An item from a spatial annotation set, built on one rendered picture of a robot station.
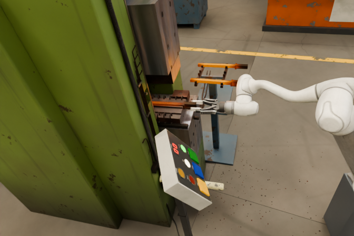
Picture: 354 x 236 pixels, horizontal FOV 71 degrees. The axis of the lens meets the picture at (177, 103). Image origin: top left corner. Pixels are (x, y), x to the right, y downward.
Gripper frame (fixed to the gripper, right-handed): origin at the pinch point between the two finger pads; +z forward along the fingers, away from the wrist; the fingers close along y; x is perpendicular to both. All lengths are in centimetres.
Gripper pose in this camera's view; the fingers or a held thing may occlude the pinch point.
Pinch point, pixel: (195, 105)
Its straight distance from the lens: 175.0
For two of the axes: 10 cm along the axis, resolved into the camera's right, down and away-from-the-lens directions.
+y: 2.4, -6.4, 7.3
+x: -1.4, -7.6, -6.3
